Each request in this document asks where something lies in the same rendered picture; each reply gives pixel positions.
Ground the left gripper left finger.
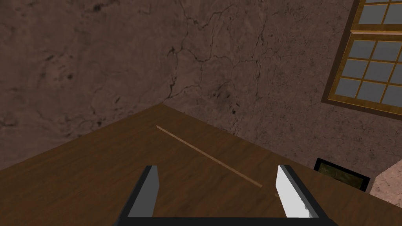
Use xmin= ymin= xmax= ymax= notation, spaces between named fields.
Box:
xmin=126 ymin=165 xmax=160 ymax=218

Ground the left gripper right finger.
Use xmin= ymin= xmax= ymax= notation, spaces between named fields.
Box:
xmin=275 ymin=164 xmax=321 ymax=219

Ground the black framed picture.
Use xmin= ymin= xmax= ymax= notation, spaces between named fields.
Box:
xmin=313 ymin=158 xmax=371 ymax=192

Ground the brown wooden table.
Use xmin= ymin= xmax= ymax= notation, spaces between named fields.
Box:
xmin=0 ymin=103 xmax=402 ymax=226

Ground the thin wooden stick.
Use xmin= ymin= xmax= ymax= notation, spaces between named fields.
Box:
xmin=156 ymin=125 xmax=263 ymax=188

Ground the gold framed window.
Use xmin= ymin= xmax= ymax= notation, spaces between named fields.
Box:
xmin=321 ymin=0 xmax=402 ymax=117

